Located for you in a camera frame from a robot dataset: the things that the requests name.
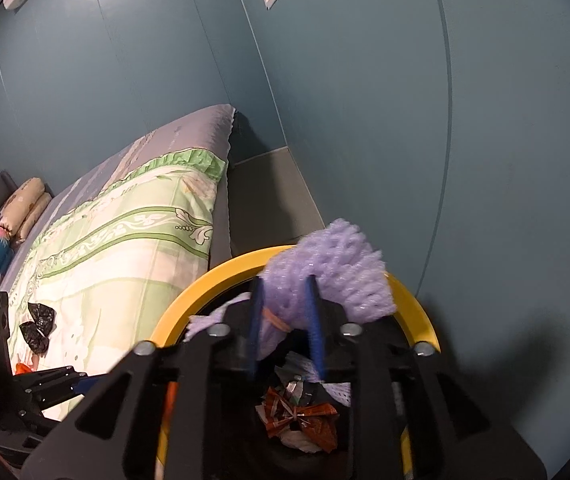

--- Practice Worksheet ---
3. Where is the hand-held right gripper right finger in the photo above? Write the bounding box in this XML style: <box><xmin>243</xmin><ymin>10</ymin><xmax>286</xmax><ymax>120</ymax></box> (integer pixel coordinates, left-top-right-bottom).
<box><xmin>305</xmin><ymin>276</ymin><xmax>548</xmax><ymax>480</ymax></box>

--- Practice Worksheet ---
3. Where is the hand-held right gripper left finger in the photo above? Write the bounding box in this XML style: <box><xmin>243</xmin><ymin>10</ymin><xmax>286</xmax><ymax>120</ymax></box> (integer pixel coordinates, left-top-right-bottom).
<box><xmin>20</xmin><ymin>276</ymin><xmax>267</xmax><ymax>480</ymax></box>

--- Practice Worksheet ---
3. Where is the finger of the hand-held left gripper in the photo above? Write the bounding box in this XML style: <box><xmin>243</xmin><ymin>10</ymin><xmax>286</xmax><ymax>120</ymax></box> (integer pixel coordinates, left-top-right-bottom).
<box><xmin>19</xmin><ymin>377</ymin><xmax>112</xmax><ymax>414</ymax></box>
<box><xmin>14</xmin><ymin>366</ymin><xmax>90</xmax><ymax>391</ymax></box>

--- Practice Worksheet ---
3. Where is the purple foam fruit net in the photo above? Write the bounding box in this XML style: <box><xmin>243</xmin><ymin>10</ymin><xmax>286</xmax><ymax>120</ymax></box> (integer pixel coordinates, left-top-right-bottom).
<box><xmin>187</xmin><ymin>219</ymin><xmax>397</xmax><ymax>362</ymax></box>
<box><xmin>287</xmin><ymin>352</ymin><xmax>354</xmax><ymax>407</ymax></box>

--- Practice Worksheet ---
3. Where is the yellow-rimmed trash bin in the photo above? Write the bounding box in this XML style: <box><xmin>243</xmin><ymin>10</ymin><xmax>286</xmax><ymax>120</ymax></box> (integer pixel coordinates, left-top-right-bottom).
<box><xmin>149</xmin><ymin>244</ymin><xmax>442</xmax><ymax>480</ymax></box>

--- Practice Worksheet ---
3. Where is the orange foil wrapper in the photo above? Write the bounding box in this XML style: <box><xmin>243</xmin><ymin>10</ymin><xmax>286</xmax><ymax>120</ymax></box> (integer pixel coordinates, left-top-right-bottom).
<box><xmin>257</xmin><ymin>386</ymin><xmax>340</xmax><ymax>454</ymax></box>

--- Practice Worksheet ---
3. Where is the white tissue paper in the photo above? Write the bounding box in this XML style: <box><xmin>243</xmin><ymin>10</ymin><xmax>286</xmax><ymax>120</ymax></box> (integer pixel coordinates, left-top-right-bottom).
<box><xmin>281</xmin><ymin>430</ymin><xmax>317</xmax><ymax>454</ymax></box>

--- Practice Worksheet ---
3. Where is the black crumpled plastic bag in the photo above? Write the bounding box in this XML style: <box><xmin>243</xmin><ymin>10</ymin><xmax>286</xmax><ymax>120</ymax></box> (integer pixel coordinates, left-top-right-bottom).
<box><xmin>19</xmin><ymin>302</ymin><xmax>57</xmax><ymax>354</ymax></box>

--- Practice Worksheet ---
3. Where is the beige folded quilt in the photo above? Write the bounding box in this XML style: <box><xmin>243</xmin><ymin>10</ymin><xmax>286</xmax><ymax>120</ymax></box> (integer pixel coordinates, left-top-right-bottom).
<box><xmin>2</xmin><ymin>177</ymin><xmax>52</xmax><ymax>241</ymax></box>

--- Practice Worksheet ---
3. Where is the green floral bedspread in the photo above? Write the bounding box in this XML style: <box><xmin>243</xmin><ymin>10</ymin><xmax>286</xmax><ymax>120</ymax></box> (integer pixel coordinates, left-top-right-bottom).
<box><xmin>8</xmin><ymin>152</ymin><xmax>229</xmax><ymax>421</ymax></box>

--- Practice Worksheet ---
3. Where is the bed with grey striped sheet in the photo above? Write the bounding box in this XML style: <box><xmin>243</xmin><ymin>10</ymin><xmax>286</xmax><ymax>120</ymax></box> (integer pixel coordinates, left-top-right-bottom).
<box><xmin>0</xmin><ymin>104</ymin><xmax>240</xmax><ymax>281</ymax></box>

